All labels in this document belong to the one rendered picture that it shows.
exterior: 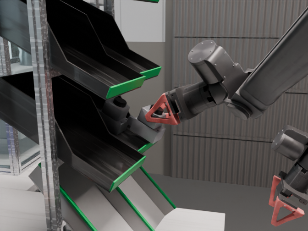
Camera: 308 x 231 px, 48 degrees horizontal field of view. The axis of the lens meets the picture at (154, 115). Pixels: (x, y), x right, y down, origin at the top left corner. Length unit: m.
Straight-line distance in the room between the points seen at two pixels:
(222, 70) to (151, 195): 0.42
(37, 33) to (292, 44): 0.37
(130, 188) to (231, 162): 2.51
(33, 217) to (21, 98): 0.64
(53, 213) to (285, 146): 0.53
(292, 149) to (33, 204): 0.87
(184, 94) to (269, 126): 2.57
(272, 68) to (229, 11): 2.63
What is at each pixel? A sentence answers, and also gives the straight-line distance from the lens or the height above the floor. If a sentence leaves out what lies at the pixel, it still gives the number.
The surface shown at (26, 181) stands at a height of 0.86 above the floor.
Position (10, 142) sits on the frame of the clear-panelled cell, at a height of 1.00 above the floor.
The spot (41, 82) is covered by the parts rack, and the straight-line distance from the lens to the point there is 0.59.
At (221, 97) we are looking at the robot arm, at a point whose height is 1.33.
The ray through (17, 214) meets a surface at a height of 0.86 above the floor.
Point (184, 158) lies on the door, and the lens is 3.39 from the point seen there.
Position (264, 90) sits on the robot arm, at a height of 1.37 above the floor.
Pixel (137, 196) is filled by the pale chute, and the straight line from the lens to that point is 0.89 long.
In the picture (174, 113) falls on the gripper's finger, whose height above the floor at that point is 1.29.
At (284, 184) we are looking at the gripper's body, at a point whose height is 1.09.
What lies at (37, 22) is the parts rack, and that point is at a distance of 0.58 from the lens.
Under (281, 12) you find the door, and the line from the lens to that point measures 3.12.
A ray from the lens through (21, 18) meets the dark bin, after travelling 0.64.
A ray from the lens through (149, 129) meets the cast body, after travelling 0.75.
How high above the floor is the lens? 1.47
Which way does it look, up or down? 15 degrees down
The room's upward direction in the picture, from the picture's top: straight up
